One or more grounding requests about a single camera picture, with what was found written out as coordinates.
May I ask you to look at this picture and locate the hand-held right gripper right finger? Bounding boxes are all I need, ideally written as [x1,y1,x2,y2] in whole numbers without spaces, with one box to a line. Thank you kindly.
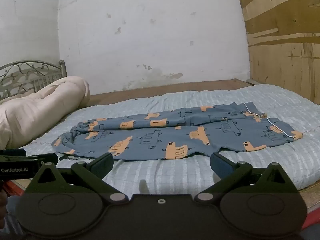
[194,152,299,203]

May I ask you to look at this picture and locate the light blue quilted mattress pad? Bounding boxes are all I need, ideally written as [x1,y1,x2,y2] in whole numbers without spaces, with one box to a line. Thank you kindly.
[19,84,320,194]

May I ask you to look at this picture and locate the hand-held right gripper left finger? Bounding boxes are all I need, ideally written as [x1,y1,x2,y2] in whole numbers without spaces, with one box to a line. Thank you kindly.
[25,152,127,203]

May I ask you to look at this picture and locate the blue pants with orange cars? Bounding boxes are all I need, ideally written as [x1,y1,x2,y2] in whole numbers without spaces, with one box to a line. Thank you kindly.
[51,102,303,162]

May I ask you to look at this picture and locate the plywood board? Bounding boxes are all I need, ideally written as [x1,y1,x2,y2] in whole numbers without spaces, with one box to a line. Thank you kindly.
[233,0,320,103]

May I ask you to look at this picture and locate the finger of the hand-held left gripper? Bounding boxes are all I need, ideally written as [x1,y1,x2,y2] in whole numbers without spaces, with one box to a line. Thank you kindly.
[27,153,59,167]

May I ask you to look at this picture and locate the cream rolled duvet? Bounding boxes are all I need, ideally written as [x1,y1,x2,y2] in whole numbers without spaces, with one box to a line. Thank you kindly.
[0,76,91,150]

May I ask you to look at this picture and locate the grey metal headboard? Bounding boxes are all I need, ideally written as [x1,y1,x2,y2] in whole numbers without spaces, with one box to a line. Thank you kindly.
[0,59,68,103]

